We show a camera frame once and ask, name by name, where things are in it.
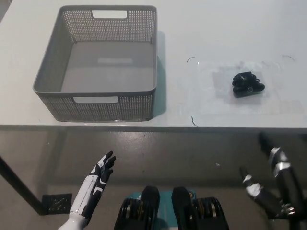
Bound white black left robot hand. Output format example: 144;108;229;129
69;150;117;225

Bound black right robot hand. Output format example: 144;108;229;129
239;131;307;219

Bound black webcam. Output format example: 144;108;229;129
231;71;266;98

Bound black metal table leg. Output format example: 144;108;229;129
0;155;46;214

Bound grey perforated plastic basket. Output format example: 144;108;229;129
33;5;158;123

